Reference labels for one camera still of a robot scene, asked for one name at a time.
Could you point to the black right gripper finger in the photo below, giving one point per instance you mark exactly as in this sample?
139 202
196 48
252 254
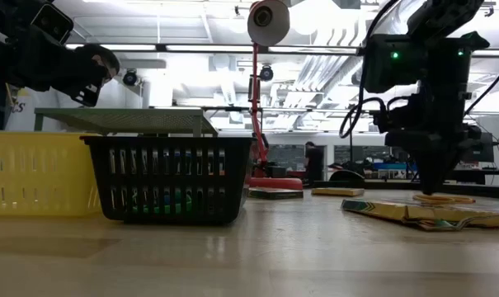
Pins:
432 177

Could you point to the orange rubber band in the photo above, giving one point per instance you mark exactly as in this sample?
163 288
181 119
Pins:
471 199

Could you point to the yellow green crayon box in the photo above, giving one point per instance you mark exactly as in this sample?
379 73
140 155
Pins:
397 210
274 193
337 192

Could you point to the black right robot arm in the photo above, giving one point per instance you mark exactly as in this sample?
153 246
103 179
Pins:
439 62

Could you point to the red desk lamp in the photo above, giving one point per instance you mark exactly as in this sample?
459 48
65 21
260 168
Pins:
274 29

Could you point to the person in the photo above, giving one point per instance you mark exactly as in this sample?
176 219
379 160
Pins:
34 111
314 163

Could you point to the black computer monitor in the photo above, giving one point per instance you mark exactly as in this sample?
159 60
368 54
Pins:
484 148

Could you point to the yellow plastic basket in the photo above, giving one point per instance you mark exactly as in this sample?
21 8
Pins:
34 173

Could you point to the green perforated metal shelf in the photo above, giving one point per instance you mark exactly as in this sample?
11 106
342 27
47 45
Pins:
125 119

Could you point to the black plastic basket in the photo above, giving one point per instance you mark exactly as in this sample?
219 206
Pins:
170 142

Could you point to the ceiling light strip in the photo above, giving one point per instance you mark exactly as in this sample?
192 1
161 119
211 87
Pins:
208 48

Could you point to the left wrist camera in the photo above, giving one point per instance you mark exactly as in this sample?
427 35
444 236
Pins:
53 22

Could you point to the black dome camera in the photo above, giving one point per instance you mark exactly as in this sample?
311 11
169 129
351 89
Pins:
266 73
130 78

